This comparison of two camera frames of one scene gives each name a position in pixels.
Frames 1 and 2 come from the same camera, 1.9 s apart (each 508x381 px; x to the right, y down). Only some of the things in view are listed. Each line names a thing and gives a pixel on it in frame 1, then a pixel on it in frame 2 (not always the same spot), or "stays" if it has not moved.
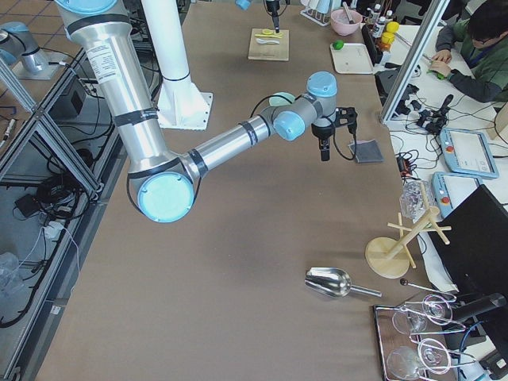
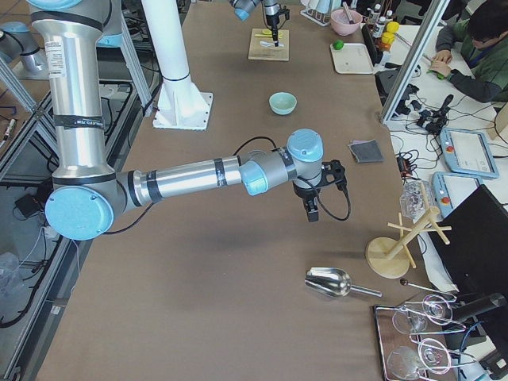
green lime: [338, 45] stays
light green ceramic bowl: [279, 101] stays
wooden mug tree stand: [389, 258] stays
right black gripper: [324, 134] -> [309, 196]
